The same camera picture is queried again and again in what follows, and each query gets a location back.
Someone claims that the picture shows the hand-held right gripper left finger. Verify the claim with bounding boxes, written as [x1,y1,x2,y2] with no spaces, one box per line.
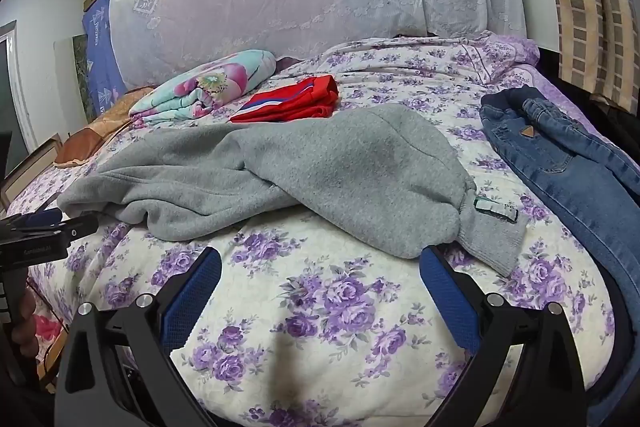
[54,247,222,427]

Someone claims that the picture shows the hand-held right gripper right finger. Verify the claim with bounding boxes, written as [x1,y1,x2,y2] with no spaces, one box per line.
[420,247,586,427]

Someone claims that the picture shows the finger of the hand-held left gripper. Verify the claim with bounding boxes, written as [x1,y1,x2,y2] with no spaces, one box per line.
[0,215,100,266]
[0,208,64,234]

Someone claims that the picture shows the grey sweatshirt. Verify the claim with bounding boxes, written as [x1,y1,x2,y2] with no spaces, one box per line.
[57,103,527,278]

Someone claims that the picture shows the red striped folded pants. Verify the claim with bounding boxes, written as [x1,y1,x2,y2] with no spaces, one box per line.
[230,75,340,124]

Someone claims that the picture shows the person's left hand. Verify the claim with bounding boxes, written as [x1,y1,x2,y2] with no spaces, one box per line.
[11,293,37,349]

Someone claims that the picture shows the brown pillow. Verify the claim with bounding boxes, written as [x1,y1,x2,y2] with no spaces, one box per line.
[54,87,157,168]

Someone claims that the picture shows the purple floral bed sheet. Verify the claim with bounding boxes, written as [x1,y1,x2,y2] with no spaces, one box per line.
[5,32,621,427]

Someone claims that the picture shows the green picture panel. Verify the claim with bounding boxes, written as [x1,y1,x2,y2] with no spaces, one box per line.
[72,33,97,118]

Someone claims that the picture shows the blue denim jeans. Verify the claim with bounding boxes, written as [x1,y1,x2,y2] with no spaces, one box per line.
[479,88,640,427]

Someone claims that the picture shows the folded floral turquoise blanket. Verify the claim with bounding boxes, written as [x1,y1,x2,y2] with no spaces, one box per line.
[129,49,277,128]

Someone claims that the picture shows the wooden picture frame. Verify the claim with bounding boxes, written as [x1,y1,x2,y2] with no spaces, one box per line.
[0,133,64,204]

